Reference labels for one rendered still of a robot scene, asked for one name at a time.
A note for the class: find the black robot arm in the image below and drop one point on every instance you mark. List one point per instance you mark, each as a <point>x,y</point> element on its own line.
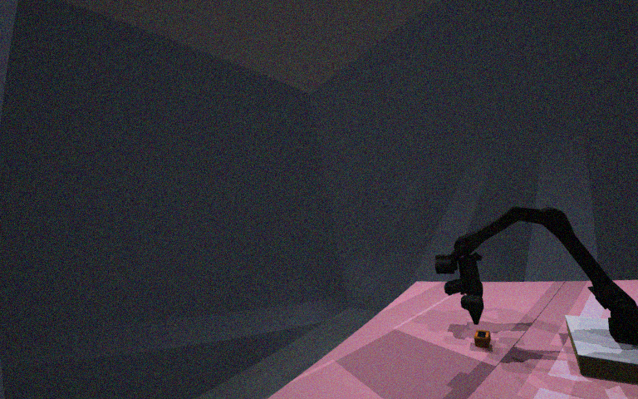
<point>623,323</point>

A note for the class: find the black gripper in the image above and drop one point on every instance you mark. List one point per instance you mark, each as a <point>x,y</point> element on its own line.
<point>472,301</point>

